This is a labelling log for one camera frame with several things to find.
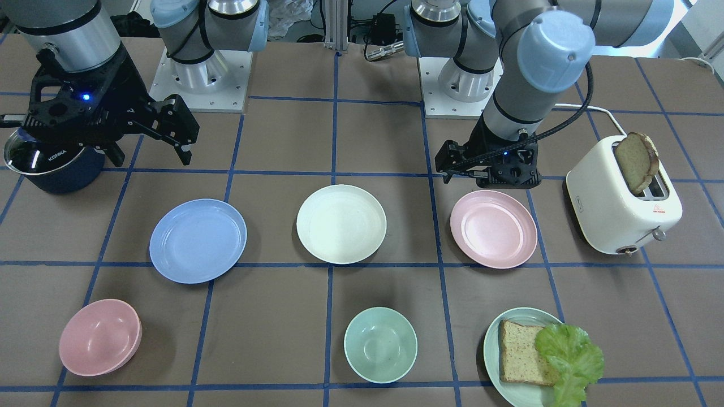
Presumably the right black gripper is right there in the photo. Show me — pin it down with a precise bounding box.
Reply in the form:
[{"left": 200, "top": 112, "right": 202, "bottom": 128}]
[{"left": 21, "top": 45, "right": 200, "bottom": 167}]

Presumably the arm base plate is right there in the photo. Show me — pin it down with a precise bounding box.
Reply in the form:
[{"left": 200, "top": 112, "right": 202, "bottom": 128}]
[
  {"left": 418, "top": 58, "right": 503, "bottom": 119},
  {"left": 149, "top": 50, "right": 254, "bottom": 113}
]

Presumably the green bowl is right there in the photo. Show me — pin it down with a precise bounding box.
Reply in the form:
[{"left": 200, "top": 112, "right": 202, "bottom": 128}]
[{"left": 343, "top": 307, "right": 418, "bottom": 384}]

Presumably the white toaster power cable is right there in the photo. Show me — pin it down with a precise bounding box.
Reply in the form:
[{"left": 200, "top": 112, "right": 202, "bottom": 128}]
[{"left": 554, "top": 103, "right": 628, "bottom": 138}]

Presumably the cream white plate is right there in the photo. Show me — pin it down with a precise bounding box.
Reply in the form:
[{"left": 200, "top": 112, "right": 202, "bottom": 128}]
[{"left": 296, "top": 184, "right": 387, "bottom": 265}]

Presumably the pink plate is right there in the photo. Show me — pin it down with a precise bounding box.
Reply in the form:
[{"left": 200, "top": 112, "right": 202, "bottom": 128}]
[{"left": 450, "top": 190, "right": 537, "bottom": 270}]

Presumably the green lettuce leaf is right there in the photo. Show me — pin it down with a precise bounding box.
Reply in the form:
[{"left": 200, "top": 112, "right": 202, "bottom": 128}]
[{"left": 535, "top": 323, "right": 605, "bottom": 406}]

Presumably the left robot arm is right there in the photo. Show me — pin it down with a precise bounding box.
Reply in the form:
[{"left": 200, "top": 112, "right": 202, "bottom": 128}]
[{"left": 403, "top": 1, "right": 674, "bottom": 189}]

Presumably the bread slice in toaster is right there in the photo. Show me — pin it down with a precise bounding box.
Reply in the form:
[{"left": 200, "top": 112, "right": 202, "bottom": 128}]
[{"left": 614, "top": 132, "right": 660, "bottom": 196}]

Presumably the green plate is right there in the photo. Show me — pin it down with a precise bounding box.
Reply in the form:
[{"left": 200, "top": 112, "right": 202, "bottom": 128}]
[{"left": 482, "top": 307, "right": 562, "bottom": 406}]

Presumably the blue saucepan with lid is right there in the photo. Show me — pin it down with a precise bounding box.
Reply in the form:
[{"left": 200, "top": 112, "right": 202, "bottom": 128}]
[{"left": 3, "top": 128, "right": 105, "bottom": 195}]

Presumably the bread slice on plate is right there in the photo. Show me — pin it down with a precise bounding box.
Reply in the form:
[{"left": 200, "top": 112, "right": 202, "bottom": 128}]
[{"left": 499, "top": 319, "right": 559, "bottom": 387}]

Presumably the blue plate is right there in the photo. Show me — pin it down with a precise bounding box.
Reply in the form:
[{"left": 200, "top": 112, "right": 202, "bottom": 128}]
[{"left": 148, "top": 198, "right": 248, "bottom": 284}]

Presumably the black power adapter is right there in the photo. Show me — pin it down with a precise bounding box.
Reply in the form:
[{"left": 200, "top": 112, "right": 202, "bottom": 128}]
[{"left": 369, "top": 12, "right": 397, "bottom": 45}]

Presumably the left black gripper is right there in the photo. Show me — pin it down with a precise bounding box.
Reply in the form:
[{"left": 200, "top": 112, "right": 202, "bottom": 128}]
[{"left": 434, "top": 118, "right": 541, "bottom": 189}]

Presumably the pink bowl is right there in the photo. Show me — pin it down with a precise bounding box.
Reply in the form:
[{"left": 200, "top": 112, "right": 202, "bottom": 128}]
[{"left": 58, "top": 298, "right": 143, "bottom": 377}]

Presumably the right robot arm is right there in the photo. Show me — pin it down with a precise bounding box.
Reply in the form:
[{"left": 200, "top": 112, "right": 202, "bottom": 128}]
[{"left": 2, "top": 1, "right": 269, "bottom": 167}]

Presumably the white toaster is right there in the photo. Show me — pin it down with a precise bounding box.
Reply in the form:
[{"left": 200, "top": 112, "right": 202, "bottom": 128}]
[{"left": 564, "top": 135, "right": 683, "bottom": 254}]

